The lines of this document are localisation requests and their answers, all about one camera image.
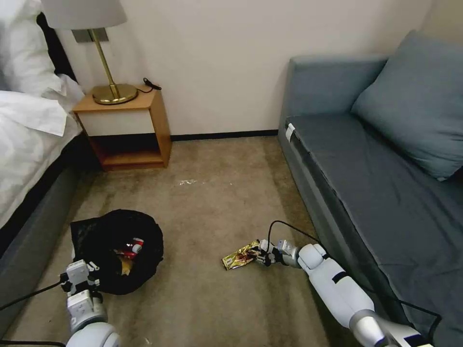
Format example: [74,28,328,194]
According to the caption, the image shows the wooden nightstand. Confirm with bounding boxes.
[72,84,173,172]

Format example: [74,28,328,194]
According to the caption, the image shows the white pillow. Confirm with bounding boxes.
[0,0,77,99]

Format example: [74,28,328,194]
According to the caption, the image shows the grey bed base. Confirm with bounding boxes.
[0,143,93,313]

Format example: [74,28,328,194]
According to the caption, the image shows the yellow trash item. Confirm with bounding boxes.
[114,248,137,277]

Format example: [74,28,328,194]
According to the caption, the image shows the white duvet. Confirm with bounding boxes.
[0,74,87,229]

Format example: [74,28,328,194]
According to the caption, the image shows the blue-grey sofa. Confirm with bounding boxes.
[277,53,463,347]

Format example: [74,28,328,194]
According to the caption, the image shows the black trash bin with bag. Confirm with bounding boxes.
[70,208,164,295]

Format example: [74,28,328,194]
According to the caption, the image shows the black headboard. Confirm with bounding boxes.
[35,12,79,83]

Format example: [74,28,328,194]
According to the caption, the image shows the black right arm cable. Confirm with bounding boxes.
[360,281,443,335]

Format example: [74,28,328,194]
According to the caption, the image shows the red trash item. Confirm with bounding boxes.
[124,237,146,258]

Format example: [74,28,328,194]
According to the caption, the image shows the black baseboard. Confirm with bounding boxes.
[170,130,280,142]

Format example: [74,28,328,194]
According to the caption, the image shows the gold foil snack wrapper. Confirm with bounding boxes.
[221,239,264,271]

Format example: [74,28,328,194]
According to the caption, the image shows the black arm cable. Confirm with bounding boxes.
[0,338,70,347]
[360,281,443,335]

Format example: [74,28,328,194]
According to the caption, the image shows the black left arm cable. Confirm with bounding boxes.
[0,338,70,347]

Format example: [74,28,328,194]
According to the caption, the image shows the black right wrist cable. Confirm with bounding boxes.
[266,219,323,251]

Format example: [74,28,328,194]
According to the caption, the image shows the black cord on nightstand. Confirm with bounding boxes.
[136,76,161,93]

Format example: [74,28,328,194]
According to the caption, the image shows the blue-grey cushion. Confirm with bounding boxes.
[350,29,463,182]

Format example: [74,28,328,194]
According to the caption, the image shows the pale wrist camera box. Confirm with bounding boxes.
[66,261,90,285]

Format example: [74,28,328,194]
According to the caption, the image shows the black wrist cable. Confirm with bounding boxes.
[0,281,69,311]
[266,219,323,251]

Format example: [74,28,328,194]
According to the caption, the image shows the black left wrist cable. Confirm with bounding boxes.
[0,281,69,311]

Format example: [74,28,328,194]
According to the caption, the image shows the brass table lamp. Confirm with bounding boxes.
[40,0,139,106]

